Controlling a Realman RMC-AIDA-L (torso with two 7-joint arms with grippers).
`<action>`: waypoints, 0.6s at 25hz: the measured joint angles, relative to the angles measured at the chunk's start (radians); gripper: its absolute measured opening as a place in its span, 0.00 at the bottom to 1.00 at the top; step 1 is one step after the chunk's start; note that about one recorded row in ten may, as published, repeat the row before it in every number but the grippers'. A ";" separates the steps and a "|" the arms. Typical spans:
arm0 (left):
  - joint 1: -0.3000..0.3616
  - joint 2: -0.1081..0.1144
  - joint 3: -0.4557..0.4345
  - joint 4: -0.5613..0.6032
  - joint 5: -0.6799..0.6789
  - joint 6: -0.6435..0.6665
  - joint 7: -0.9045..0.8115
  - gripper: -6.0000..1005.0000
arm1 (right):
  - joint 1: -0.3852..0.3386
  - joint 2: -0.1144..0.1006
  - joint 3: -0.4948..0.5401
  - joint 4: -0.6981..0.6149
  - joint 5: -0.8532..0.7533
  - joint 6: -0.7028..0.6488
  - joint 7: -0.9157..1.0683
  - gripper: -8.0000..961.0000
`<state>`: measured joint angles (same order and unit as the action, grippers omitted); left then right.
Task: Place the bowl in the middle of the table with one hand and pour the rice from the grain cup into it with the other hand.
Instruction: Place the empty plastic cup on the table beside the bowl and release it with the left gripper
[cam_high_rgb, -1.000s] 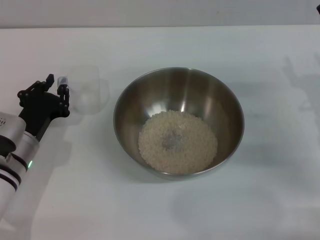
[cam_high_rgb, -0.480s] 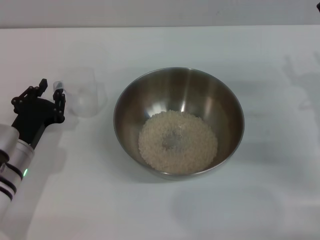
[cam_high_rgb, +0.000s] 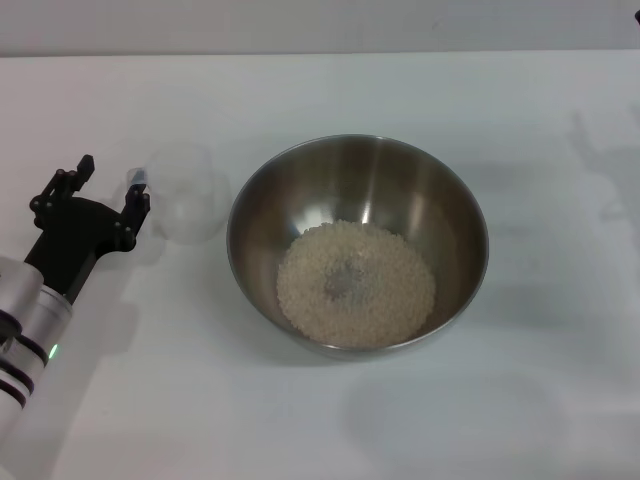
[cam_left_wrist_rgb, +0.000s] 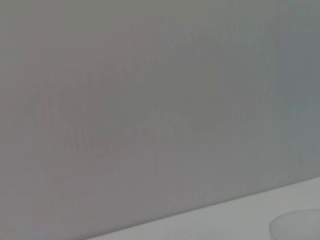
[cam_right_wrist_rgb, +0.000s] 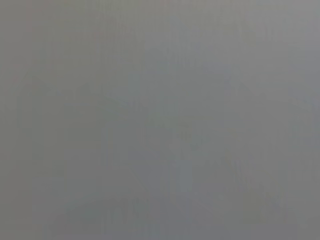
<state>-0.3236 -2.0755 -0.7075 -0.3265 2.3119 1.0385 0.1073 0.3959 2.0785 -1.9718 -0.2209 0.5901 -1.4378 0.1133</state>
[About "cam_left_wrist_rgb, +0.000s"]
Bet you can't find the clear plastic measuring cup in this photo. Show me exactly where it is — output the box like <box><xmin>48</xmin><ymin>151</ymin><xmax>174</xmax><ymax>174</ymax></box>
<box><xmin>268</xmin><ymin>208</ymin><xmax>320</xmax><ymax>240</ymax></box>

